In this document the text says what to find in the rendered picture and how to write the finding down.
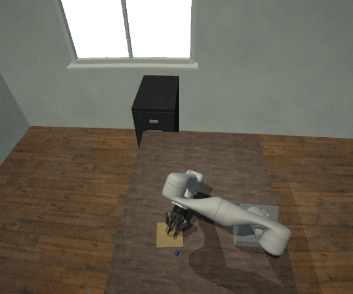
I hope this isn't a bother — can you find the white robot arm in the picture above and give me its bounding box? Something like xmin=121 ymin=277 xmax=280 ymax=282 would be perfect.
xmin=162 ymin=170 xmax=292 ymax=255

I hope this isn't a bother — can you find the tan square mat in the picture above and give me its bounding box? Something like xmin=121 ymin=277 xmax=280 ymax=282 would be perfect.
xmin=156 ymin=222 xmax=183 ymax=248

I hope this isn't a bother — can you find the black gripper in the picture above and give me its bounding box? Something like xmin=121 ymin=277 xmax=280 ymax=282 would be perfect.
xmin=165 ymin=205 xmax=189 ymax=236

